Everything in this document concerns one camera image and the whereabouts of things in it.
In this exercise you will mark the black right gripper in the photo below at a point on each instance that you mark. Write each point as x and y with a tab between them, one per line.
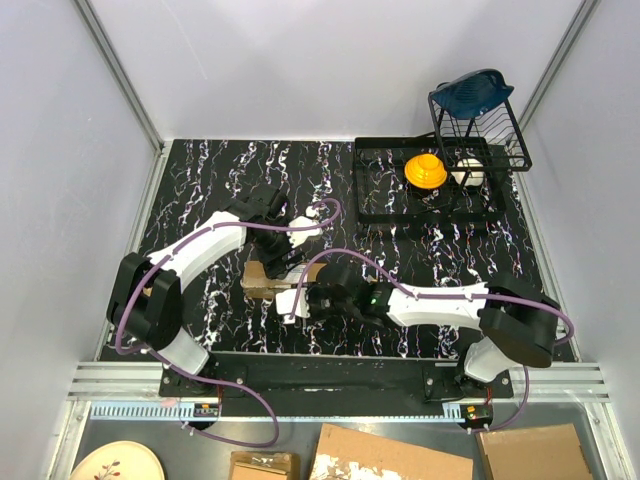
311	290

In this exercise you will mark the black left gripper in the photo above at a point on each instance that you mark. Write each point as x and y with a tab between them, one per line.
274	264

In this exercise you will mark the brown cardboard express box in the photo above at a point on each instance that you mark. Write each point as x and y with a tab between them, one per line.
257	285

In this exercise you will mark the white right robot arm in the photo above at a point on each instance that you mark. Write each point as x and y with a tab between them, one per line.
517	323

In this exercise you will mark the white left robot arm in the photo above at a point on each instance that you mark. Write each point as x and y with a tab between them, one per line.
146	305

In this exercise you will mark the small cardboard box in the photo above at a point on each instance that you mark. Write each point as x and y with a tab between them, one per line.
264	465

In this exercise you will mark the cardboard box at corner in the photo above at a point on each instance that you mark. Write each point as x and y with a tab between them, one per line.
550	452

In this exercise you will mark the black drain tray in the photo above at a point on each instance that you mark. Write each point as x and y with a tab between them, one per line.
384	195

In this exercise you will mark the yellow plastic cup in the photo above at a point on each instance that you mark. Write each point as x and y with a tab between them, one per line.
425	171

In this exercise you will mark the flat cardboard sheet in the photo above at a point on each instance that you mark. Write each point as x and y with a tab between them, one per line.
343	453

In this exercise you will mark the white small cup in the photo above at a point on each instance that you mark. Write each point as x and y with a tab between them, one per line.
469	173

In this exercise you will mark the blue bowl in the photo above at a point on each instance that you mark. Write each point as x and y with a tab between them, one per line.
476	93

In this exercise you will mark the patterned ceramic plate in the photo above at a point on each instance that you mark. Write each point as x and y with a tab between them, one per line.
120	460

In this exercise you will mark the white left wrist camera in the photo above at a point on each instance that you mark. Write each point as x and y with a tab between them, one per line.
305	226

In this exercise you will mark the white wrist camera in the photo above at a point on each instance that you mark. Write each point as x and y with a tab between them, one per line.
289	306
305	226

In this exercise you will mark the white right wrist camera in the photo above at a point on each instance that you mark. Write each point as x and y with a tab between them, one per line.
289	306

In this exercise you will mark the black wire dish rack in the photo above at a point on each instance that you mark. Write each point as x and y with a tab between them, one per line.
490	142

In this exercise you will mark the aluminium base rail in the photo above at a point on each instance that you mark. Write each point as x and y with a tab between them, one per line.
296	386

